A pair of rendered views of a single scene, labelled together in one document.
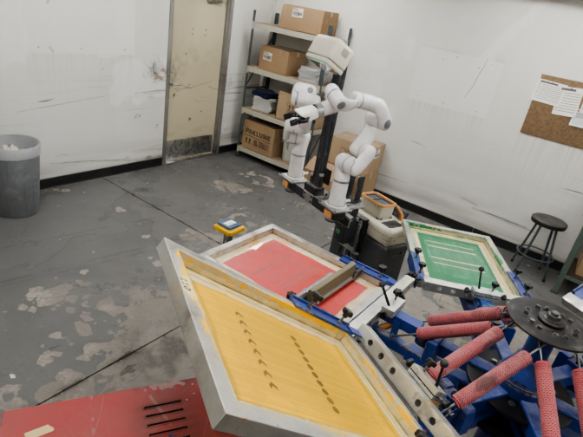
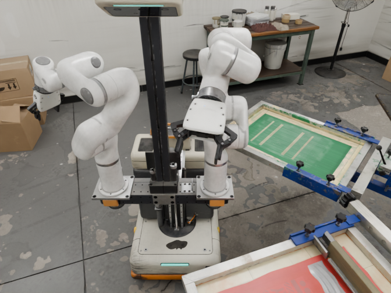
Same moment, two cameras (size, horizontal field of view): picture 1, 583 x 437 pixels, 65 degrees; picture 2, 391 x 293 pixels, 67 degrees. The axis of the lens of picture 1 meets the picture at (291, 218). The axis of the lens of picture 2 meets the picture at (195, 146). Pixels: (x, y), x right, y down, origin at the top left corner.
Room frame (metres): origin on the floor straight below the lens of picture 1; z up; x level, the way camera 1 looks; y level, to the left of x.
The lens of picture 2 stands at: (2.00, 0.54, 2.07)
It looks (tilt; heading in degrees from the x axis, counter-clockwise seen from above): 37 degrees down; 308
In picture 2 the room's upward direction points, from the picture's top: straight up
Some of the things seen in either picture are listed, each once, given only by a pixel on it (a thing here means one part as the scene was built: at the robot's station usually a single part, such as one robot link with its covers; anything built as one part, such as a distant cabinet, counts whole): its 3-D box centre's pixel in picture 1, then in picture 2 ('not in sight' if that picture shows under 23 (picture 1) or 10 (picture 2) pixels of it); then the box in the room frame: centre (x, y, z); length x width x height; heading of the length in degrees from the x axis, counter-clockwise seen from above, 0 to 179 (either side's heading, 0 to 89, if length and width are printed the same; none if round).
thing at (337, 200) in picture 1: (340, 192); (214, 171); (2.52, -0.25, 1.21); 0.16 x 0.13 x 0.15; 128
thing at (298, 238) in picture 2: (364, 273); (320, 233); (2.06, -0.42, 0.98); 0.30 x 0.05 x 0.07; 58
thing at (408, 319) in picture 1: (402, 320); not in sight; (1.66, -0.55, 1.02); 0.17 x 0.06 x 0.05; 58
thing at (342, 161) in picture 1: (344, 168); (219, 143); (2.50, -0.24, 1.37); 0.13 x 0.10 x 0.16; 39
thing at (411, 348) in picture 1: (369, 329); not in sight; (1.73, -0.44, 0.89); 1.24 x 0.06 x 0.06; 58
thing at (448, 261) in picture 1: (468, 258); (319, 138); (2.30, -1.00, 1.05); 1.08 x 0.61 x 0.23; 178
